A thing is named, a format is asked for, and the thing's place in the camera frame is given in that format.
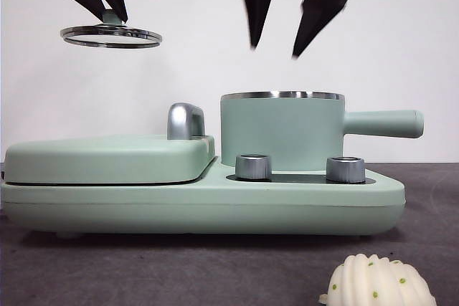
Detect glass pot lid green knob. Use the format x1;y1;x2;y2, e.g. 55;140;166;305
60;11;164;50

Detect pleated white bun green dots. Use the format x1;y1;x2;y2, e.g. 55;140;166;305
318;253;439;306

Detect silver control knob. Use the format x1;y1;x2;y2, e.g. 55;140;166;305
325;156;364;183
235;153;273;181

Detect green breakfast maker base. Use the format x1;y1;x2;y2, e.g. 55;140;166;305
0;162;407;241

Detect green pot with handle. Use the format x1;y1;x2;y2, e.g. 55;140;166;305
219;89;425;175

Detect silver griddle lid handle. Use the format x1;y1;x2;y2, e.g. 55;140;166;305
166;102;207;141

